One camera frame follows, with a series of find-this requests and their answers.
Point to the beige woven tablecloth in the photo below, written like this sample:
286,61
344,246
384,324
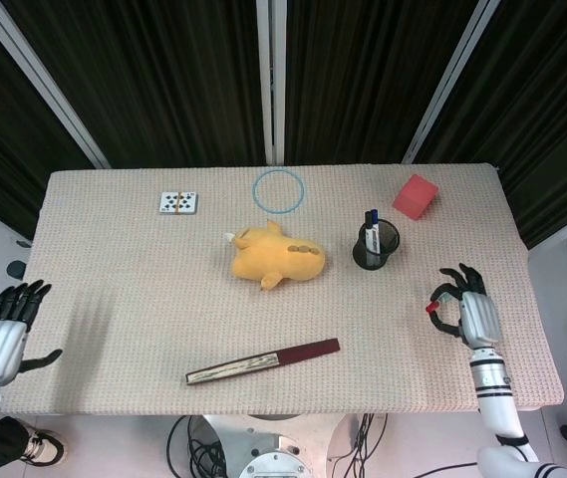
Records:
138,299

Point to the red cap marker pen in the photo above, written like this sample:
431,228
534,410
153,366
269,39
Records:
431,306

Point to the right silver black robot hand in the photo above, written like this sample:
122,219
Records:
480,318

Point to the black pleated curtain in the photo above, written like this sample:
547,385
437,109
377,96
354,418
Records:
163,74

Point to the black mesh pen holder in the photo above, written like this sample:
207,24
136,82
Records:
363,256

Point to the dark red folded fan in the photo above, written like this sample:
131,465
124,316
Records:
313,348

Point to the dark grey round base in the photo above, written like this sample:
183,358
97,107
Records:
15,269

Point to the white metal frame post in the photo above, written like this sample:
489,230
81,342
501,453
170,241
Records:
450,79
47,84
265,74

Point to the black-capped whiteboard marker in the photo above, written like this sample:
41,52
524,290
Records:
368,219

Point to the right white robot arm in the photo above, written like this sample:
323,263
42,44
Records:
494,398

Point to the pink red cube block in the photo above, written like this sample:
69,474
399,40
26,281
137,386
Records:
415,196

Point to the banded playing card deck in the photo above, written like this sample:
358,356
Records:
171,203

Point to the black trouser leg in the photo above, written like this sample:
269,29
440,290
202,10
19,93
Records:
1,443

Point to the white black sneaker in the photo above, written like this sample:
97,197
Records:
46,448

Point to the blue cap marker pen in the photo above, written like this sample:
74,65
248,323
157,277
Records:
374,216

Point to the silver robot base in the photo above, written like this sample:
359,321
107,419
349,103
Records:
273,448

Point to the yellow plush animal toy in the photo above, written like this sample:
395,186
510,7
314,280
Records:
273,259

